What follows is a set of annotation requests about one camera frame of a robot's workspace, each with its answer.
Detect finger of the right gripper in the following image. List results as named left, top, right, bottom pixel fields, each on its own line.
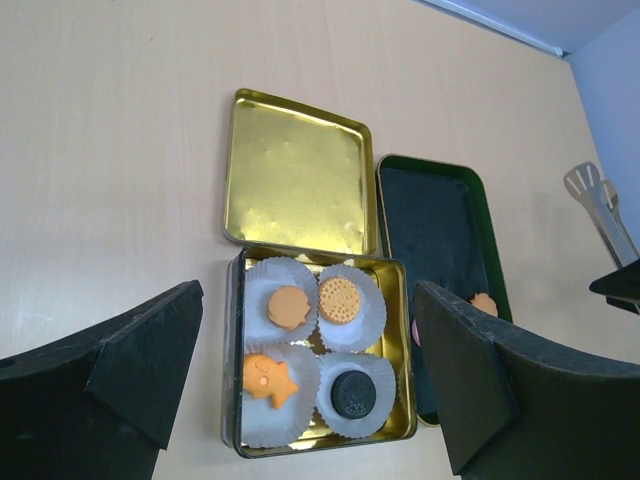
left=589, top=260, right=640, bottom=314

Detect metal tongs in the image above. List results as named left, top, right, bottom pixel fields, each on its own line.
left=563, top=162, right=639, bottom=269

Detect white paper cup front left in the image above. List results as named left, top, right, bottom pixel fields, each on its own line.
left=241, top=344, right=320, bottom=448

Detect orange fish cookie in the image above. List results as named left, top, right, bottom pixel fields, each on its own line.
left=243, top=354, right=299, bottom=409

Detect white paper cup front right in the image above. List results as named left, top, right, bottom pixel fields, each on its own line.
left=316, top=352, right=396, bottom=439

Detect orange shell cookie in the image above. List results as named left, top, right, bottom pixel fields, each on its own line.
left=469, top=292, right=499, bottom=317
left=267, top=285, right=311, bottom=331

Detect white paper cup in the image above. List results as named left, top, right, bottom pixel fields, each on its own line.
left=244, top=257, right=318, bottom=346
left=316, top=352, right=396, bottom=439
left=241, top=344, right=320, bottom=448
left=317, top=264, right=387, bottom=352

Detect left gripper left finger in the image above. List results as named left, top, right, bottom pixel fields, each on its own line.
left=1, top=280, right=204, bottom=479

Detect round tan biscuit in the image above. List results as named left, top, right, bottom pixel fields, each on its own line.
left=318, top=276, right=361, bottom=325

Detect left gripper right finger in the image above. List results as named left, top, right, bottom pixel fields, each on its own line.
left=414, top=281, right=639, bottom=479

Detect white paper cup back left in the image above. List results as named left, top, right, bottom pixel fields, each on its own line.
left=244, top=257, right=318, bottom=346

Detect pink round cookie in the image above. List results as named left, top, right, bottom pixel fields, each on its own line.
left=410, top=319, right=421, bottom=346

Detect black tray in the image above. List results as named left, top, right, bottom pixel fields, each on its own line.
left=374, top=152, right=514, bottom=427

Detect black sandwich cookie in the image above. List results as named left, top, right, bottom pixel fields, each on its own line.
left=331, top=370, right=377, bottom=420

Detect white paper cup back right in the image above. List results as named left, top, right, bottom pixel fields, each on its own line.
left=317, top=264, right=387, bottom=352

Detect gold tin lid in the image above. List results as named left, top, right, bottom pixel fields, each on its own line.
left=223, top=88, right=378, bottom=256

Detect gold cookie tin base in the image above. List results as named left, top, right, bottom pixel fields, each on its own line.
left=221, top=245, right=417, bottom=458

